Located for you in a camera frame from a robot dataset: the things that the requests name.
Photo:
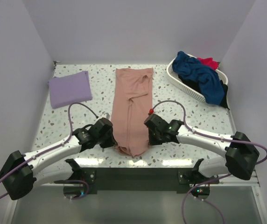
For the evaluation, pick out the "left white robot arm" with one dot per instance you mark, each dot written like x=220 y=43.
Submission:
x=21 y=172

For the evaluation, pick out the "pink t shirt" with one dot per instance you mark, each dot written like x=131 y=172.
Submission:
x=131 y=104

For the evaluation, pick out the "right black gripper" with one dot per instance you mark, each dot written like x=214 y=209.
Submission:
x=152 y=141

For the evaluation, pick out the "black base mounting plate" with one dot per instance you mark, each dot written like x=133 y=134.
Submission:
x=179 y=180

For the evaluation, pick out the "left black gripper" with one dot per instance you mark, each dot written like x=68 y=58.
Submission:
x=111 y=142

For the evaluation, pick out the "blue t shirt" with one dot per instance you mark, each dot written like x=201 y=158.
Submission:
x=190 y=68

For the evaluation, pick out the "red t shirt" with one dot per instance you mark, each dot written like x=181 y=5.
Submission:
x=209 y=62

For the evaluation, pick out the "white laundry basket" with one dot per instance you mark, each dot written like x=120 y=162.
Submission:
x=188 y=87

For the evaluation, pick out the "folded purple t shirt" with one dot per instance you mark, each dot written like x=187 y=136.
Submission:
x=69 y=89

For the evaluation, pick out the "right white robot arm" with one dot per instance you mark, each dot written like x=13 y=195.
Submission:
x=236 y=154

